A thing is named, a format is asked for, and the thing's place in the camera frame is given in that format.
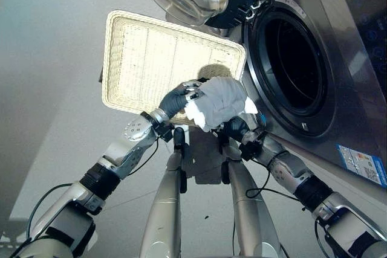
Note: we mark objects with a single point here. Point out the silver front-load washing machine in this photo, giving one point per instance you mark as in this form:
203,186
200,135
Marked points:
320,67

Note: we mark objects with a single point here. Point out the blue energy label sticker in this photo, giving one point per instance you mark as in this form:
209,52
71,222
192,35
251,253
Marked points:
361,164

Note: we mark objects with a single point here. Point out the silver right robot leg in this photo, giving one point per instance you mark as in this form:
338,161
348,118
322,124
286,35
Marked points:
248,206

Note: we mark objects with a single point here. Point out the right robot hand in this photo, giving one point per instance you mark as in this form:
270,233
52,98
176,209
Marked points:
235,128

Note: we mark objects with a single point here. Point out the white cloth garment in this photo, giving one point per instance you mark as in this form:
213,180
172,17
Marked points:
222,102

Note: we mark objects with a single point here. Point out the silver left robot leg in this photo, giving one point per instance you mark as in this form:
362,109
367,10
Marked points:
164,203

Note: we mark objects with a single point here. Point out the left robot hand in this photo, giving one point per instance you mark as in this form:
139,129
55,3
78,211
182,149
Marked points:
172,101

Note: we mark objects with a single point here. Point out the silver robot leg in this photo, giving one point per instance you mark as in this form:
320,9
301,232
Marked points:
164,203
248,206

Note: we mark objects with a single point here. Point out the cream wicker laundry basket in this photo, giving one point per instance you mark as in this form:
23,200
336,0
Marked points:
157,64

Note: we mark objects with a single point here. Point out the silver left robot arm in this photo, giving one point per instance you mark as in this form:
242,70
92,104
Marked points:
99,179

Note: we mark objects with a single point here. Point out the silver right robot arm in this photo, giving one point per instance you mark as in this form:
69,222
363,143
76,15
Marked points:
305,185

